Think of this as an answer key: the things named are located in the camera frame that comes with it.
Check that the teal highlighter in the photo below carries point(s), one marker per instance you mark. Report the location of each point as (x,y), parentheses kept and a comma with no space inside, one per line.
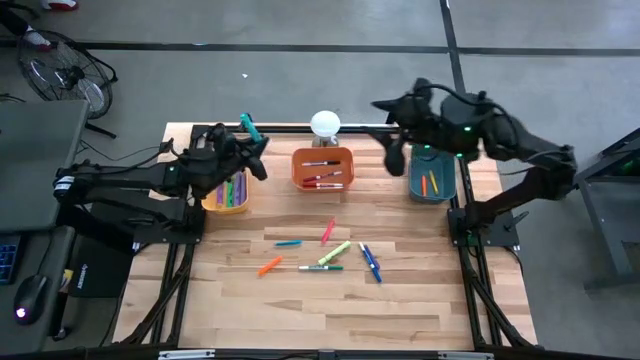
(250,126)

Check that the black metal stand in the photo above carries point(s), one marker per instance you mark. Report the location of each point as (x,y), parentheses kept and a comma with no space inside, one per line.
(602,225)

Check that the backlit keyboard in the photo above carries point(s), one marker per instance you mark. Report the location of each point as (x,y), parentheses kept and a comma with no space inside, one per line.
(7,260)

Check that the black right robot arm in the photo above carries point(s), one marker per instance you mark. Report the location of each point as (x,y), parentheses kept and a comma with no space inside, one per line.
(545,165)

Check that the purple highlighter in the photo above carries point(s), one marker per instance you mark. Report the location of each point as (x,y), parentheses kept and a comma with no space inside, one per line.
(220,195)
(241,190)

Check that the blue dry-erase marker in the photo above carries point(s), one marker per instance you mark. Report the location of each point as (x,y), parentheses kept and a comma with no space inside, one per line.
(376,274)

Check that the black computer mouse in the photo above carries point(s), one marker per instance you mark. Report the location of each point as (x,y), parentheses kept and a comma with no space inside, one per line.
(30,295)

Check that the black floor fan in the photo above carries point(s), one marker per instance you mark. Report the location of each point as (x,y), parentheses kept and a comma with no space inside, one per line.
(65,75)

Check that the dark grey desk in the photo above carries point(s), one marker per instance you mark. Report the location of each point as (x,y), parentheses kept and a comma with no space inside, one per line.
(10,340)

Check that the green dry-erase marker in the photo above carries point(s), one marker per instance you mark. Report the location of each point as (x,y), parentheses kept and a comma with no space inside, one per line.
(320,268)

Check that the person's leg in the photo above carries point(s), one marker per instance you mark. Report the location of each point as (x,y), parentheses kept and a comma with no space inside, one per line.
(12,20)

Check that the yellow highlighter pen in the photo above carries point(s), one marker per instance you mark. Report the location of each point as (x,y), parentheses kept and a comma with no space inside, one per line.
(434,182)

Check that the black aluminium table frame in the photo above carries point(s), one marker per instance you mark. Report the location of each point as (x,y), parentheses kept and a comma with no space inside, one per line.
(280,129)

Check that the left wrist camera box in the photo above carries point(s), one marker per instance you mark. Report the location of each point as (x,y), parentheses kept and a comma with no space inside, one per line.
(172,172)

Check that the white mushroom lamp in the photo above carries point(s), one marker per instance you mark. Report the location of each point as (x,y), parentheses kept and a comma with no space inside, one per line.
(325,122)

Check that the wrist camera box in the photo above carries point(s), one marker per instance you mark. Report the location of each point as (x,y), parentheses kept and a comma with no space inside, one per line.
(172,172)
(465,112)

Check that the light blue highlighter pen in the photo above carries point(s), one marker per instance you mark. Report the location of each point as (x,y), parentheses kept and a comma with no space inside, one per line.
(287,243)

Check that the red dry-erase marker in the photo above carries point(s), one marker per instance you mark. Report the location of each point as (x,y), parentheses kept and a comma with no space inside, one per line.
(322,186)

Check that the dark blue highlighter pen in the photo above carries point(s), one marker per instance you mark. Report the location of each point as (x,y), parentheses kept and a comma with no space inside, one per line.
(373,257)

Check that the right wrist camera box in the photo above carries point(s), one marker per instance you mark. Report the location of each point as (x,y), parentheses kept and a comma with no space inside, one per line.
(465,112)

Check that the person's shoe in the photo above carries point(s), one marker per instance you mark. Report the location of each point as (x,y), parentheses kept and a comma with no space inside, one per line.
(60,4)
(37,39)

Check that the black dry-erase marker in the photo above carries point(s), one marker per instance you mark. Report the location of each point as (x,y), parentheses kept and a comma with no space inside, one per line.
(320,163)

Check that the black controller box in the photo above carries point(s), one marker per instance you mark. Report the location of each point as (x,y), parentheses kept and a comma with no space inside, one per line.
(95,275)

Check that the yellow plastic bin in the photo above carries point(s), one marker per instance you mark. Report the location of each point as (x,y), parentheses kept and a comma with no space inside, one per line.
(225,210)

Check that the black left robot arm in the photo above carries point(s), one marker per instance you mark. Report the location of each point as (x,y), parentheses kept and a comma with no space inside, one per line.
(125,177)

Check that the lime green highlighter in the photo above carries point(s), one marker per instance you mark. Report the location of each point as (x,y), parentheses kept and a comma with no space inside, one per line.
(334,253)

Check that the orange plastic bin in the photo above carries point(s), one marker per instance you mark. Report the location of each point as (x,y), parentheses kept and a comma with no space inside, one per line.
(320,155)

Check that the silver metal bracket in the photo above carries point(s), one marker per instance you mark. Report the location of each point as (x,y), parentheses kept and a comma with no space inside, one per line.
(185,355)
(465,356)

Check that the teal plastic bin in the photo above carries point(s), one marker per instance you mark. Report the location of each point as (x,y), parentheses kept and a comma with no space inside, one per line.
(447,182)

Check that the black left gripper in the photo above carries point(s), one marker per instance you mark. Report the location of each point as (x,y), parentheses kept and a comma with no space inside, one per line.
(220,165)

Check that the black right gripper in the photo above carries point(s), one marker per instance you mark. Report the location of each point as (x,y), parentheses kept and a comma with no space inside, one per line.
(425,125)

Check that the pink highlighter pen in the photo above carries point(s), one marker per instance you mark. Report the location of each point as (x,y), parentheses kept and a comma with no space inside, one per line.
(327,231)

